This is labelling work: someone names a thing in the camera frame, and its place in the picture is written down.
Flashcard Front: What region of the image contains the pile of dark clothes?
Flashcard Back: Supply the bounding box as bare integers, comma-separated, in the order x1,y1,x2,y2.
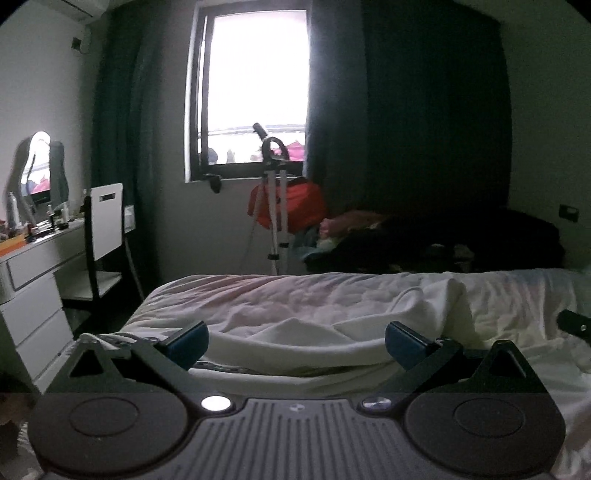
297,210,566,274

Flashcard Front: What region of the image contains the white black chair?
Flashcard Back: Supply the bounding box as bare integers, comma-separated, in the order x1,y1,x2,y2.
56,183,143,323

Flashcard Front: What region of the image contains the white dresser with drawers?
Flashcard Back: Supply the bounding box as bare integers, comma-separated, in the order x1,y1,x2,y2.
1,220,85,393

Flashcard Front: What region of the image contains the red bag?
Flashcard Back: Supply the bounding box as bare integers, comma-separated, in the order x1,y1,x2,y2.
247,177,328,234

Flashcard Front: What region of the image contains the white spray bottle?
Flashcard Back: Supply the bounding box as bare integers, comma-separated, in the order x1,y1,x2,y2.
7,192,20,231

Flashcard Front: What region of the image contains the dark green left curtain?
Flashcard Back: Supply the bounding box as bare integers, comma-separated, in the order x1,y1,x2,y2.
91,1,164,293

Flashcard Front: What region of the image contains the dark green curtain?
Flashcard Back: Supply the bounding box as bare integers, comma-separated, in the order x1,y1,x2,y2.
91,1,164,293
304,1,512,229

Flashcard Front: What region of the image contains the wavy vanity mirror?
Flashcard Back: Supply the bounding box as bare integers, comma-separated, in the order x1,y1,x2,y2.
20,131,69,207

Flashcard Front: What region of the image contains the dark green right curtain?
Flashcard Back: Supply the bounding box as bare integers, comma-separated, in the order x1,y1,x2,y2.
304,1,512,229

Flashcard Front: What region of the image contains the white air conditioner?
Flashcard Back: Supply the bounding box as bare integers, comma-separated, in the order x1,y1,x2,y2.
41,0,110,22

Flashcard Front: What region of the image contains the black wall outlet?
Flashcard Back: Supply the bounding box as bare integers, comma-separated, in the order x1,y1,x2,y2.
558,204,580,223

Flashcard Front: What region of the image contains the silver camera tripod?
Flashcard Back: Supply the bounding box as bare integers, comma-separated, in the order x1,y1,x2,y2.
252,123,290,275

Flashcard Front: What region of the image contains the window with dark frame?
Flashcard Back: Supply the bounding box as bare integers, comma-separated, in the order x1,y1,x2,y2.
185,1,311,181

